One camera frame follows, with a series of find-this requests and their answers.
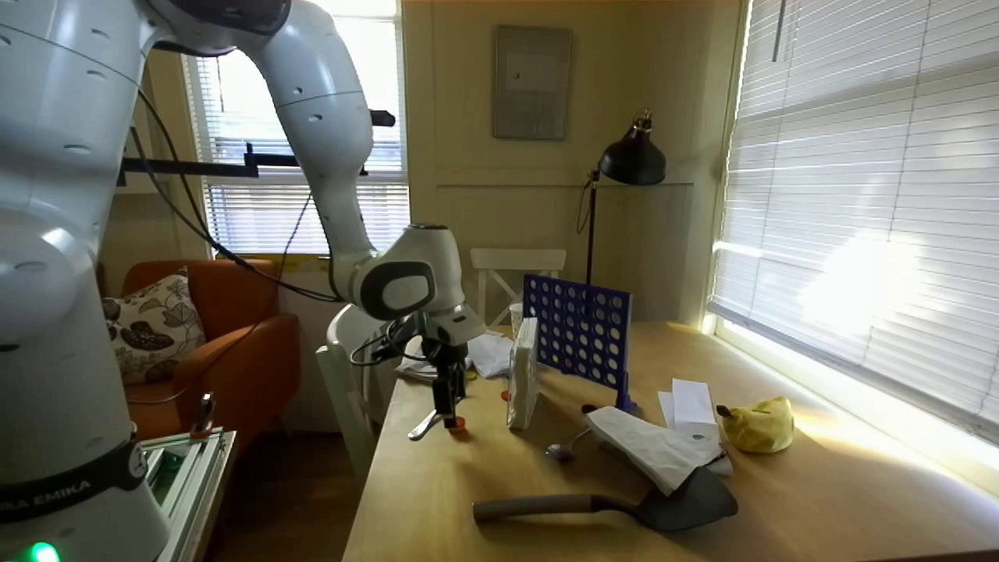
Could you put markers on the silver metal fork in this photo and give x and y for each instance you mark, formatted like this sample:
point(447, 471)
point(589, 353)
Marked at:
point(422, 425)

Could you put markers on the blue grid gameboard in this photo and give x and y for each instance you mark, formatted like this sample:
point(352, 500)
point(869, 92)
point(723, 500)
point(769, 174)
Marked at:
point(577, 331)

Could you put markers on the black floor lamp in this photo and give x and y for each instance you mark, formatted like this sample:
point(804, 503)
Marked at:
point(631, 161)

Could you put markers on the red game chip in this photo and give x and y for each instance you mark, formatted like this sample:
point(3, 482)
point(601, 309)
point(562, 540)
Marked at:
point(508, 394)
point(460, 428)

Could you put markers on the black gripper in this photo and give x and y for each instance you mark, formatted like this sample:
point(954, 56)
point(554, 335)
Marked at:
point(443, 335)

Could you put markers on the grey wall panel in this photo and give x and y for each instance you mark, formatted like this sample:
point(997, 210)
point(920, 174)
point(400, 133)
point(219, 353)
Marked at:
point(530, 83)

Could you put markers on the small red black tool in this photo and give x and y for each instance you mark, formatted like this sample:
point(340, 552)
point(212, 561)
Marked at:
point(203, 413)

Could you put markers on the small grey round object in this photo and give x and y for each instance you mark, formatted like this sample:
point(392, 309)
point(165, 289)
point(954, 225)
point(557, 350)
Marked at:
point(559, 455)

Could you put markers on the large white window blinds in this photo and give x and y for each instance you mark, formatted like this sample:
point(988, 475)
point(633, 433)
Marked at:
point(861, 189)

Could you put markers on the stack of white frames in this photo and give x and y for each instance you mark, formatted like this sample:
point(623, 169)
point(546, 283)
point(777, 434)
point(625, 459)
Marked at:
point(190, 488)

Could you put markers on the orange armchair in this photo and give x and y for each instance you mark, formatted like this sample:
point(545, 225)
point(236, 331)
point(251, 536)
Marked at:
point(239, 353)

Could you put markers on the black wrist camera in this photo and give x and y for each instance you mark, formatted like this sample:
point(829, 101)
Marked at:
point(406, 337)

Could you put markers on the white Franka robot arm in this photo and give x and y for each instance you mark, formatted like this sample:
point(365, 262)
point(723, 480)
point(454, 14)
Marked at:
point(62, 259)

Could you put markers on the small window with blinds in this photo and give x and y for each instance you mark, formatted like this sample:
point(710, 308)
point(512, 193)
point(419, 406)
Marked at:
point(259, 213)

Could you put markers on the white paper booklet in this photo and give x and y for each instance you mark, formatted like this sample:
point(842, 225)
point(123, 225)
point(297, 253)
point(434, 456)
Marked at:
point(643, 447)

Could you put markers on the white embossed box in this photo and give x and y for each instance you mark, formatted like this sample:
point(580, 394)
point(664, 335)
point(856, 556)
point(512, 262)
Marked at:
point(522, 378)

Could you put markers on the leaf patterned cushion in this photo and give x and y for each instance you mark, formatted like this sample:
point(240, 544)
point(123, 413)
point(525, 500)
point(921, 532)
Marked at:
point(151, 330)

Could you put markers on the white mount plate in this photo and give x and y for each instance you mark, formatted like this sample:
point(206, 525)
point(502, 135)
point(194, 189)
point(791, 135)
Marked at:
point(473, 321)

